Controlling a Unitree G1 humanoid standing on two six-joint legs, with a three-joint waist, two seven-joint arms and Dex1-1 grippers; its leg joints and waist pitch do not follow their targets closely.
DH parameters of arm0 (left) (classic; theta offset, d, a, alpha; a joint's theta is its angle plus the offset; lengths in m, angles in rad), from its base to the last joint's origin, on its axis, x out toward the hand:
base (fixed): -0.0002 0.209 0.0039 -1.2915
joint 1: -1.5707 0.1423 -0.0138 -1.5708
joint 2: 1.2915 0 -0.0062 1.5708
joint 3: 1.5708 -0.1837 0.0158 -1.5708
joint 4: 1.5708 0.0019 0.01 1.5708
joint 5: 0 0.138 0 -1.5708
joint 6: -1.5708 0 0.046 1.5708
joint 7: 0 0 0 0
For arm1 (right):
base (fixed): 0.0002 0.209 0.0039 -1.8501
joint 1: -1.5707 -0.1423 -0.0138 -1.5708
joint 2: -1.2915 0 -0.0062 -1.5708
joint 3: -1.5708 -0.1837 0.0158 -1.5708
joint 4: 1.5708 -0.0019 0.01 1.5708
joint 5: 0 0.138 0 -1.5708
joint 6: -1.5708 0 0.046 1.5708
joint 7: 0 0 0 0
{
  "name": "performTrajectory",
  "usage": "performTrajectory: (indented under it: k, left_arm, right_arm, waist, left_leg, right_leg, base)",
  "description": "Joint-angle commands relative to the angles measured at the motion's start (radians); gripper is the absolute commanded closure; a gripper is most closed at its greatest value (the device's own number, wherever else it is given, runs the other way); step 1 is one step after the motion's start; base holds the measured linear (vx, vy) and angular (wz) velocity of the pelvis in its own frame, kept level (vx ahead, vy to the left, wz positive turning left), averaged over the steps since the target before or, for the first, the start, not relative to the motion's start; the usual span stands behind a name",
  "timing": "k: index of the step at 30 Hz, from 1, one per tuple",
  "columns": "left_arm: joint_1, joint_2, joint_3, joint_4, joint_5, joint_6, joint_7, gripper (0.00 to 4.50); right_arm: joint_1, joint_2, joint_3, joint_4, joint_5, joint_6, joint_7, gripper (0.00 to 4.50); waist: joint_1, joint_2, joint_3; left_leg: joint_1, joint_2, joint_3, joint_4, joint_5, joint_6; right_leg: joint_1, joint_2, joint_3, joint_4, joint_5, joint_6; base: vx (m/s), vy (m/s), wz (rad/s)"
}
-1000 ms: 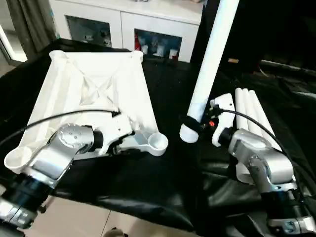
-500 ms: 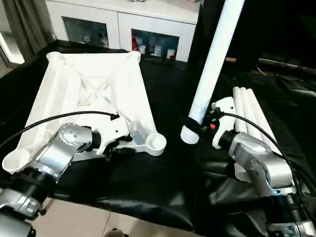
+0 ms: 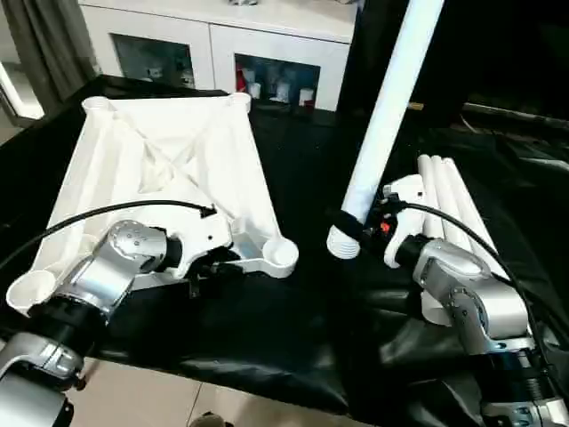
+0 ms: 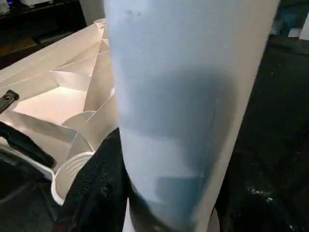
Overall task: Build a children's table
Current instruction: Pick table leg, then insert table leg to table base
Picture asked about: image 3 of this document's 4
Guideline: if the white plastic table leg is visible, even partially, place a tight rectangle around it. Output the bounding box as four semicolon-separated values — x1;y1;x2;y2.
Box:
442;157;501;273
417;156;456;326
326;0;445;260
429;157;478;261

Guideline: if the white plastic table top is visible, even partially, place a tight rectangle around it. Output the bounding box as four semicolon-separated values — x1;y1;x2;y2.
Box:
4;92;301;318

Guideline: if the black mat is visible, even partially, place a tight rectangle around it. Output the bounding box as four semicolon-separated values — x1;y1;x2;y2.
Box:
0;76;569;419

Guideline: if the white glass-door cabinet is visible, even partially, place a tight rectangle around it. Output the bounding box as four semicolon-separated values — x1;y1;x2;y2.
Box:
78;0;357;112

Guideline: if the grey curtain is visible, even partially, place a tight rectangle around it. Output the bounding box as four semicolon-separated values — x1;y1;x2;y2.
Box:
0;0;94;112

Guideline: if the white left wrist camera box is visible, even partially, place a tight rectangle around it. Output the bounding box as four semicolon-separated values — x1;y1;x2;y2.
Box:
164;211;234;268

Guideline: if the black metal rail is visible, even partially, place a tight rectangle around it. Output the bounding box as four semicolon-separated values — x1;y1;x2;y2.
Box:
462;101;569;132

